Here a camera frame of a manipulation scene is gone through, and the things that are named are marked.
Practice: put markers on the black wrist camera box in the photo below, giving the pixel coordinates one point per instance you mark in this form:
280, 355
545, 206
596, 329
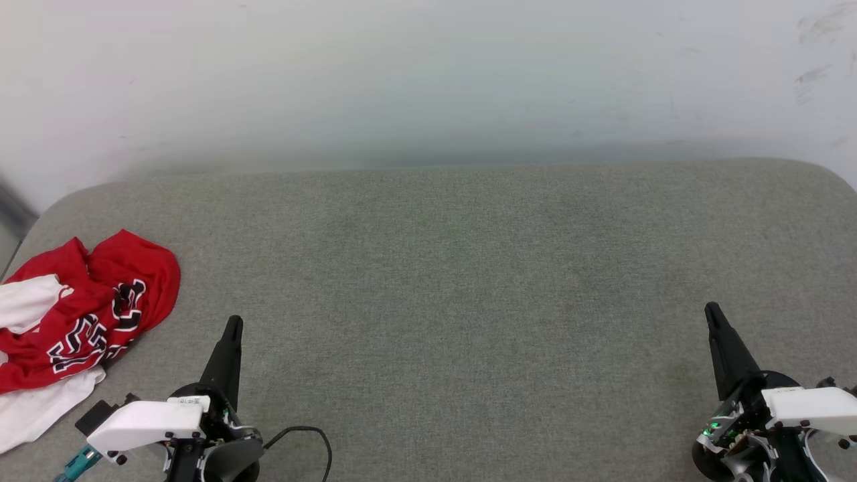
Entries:
95, 416

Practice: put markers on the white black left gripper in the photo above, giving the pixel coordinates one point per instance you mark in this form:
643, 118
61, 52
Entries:
144, 423

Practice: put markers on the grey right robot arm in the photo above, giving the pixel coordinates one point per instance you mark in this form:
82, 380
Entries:
793, 462

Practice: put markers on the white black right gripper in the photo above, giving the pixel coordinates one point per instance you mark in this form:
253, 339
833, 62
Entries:
810, 407

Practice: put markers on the red white Bulls jersey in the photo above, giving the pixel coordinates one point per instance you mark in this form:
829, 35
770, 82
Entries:
80, 314

